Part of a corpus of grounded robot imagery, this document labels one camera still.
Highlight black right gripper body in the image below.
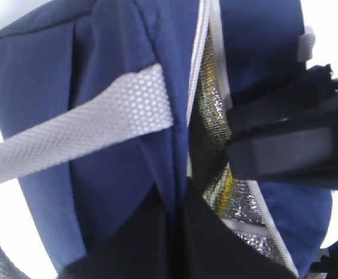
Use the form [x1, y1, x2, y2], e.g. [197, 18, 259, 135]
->
[307, 64, 338, 99]

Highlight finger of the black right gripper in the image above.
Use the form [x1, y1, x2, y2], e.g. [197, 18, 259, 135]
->
[226, 128, 338, 190]
[227, 72, 338, 140]

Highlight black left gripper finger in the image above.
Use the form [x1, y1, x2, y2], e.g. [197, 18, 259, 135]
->
[59, 177, 294, 278]

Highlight navy blue lunch bag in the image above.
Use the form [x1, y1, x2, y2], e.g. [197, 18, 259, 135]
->
[0, 1, 332, 278]

